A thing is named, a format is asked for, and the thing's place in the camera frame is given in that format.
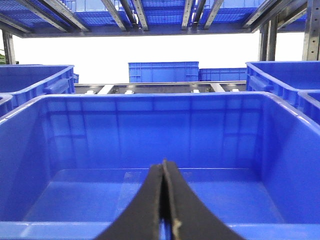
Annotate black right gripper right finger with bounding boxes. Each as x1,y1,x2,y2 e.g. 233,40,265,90
162,159,244,240

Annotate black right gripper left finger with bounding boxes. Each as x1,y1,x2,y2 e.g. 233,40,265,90
96,164,163,240

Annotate blue target plastic bin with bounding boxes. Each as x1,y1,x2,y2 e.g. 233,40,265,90
0,91,320,240

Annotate blue far low crate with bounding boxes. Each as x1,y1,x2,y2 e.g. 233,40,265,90
198,67,247,82

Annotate blue far tall crate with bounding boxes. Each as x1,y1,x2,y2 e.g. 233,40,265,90
128,61,199,83

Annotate blue front right bin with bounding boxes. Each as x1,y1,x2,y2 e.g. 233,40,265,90
297,89,320,125

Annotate blue rear right bin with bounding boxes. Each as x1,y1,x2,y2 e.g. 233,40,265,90
246,61,320,107

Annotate blue rear left bin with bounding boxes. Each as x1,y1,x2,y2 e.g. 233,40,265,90
0,64,77,108

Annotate blue source plastic bin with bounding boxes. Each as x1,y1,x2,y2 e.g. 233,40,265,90
0,93,13,117

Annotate metal flow rack frame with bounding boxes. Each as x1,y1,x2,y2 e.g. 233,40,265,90
0,0,320,84

